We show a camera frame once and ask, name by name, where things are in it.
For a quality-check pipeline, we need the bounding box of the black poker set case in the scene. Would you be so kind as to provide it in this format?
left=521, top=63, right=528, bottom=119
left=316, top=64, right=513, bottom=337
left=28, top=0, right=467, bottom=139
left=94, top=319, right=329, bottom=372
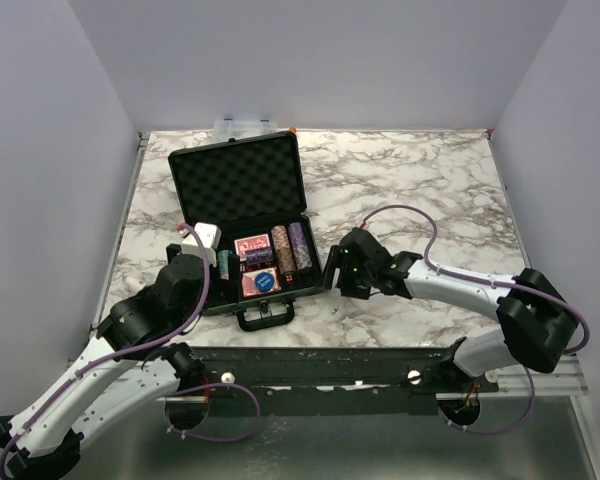
left=168, top=131, right=322, bottom=332

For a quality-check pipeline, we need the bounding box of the purple grey chip stack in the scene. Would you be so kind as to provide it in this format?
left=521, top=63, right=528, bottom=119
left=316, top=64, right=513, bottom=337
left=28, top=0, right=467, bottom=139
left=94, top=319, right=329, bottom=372
left=245, top=247, right=273, bottom=266

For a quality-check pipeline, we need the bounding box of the red card deck in case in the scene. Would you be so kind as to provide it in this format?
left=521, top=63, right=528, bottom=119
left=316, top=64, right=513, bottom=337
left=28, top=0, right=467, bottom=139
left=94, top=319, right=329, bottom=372
left=241, top=267, right=281, bottom=298

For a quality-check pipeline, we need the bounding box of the black white tool on table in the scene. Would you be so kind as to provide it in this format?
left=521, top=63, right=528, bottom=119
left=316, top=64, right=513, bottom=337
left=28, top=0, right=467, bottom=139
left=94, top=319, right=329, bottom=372
left=123, top=276, right=144, bottom=294

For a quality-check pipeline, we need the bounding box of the clear plastic box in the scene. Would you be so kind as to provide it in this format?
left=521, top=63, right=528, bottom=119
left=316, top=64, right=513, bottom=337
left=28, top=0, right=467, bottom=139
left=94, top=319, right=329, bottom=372
left=210, top=118, right=278, bottom=144

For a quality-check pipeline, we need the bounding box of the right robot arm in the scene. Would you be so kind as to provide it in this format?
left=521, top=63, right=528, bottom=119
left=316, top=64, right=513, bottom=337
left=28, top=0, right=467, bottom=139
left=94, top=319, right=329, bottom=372
left=323, top=228, right=580, bottom=392

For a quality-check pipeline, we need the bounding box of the black mounting rail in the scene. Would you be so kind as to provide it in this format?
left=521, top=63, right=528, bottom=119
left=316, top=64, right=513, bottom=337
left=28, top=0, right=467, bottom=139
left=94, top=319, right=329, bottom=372
left=79, top=344, right=501, bottom=416

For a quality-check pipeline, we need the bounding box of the blue small blind button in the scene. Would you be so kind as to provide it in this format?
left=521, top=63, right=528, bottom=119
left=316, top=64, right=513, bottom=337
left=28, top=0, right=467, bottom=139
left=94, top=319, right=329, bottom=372
left=254, top=270, right=278, bottom=293

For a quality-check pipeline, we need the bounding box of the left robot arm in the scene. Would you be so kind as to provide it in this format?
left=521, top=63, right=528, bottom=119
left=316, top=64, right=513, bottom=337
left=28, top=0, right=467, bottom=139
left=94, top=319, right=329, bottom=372
left=0, top=248, right=216, bottom=479

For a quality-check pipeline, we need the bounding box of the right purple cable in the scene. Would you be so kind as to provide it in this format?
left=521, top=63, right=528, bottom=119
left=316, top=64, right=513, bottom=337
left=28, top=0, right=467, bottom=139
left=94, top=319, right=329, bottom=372
left=359, top=204, right=592, bottom=436

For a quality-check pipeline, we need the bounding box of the green chip stack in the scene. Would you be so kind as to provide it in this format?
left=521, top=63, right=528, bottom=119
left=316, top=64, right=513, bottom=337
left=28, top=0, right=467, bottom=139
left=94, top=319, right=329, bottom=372
left=217, top=250, right=239, bottom=281

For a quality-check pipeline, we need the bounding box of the red playing card deck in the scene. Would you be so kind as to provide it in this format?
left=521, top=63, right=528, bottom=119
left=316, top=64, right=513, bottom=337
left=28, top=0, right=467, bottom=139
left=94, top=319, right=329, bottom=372
left=234, top=234, right=270, bottom=261

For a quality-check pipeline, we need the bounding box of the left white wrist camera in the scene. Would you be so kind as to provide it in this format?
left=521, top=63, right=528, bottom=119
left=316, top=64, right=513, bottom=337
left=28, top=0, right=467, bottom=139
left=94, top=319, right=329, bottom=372
left=177, top=222, right=222, bottom=266

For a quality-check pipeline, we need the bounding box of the orange chip stack upper right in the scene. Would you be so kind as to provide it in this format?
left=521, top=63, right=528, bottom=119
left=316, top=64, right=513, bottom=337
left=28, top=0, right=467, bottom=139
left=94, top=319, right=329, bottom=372
left=271, top=225, right=296, bottom=275

